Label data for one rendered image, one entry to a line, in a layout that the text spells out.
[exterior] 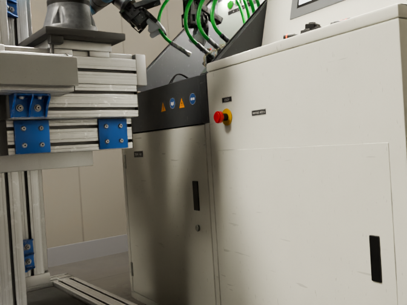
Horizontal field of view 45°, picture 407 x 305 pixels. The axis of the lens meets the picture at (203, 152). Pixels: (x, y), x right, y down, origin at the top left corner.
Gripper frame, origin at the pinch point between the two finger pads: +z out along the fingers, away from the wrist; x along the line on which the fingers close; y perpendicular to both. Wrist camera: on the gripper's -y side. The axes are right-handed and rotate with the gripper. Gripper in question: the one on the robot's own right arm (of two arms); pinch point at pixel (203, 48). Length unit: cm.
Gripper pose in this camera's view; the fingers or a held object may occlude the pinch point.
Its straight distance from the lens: 202.5
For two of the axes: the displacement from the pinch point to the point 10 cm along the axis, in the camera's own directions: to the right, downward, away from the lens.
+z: 0.6, 10.0, 0.1
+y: -8.3, 0.6, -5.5
